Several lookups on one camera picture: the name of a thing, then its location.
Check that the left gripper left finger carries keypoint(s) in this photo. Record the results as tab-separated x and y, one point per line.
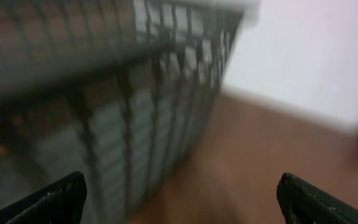
61	202

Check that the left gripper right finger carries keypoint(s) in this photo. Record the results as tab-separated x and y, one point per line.
303	203

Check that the grey plastic basket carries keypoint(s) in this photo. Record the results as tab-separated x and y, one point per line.
118	90

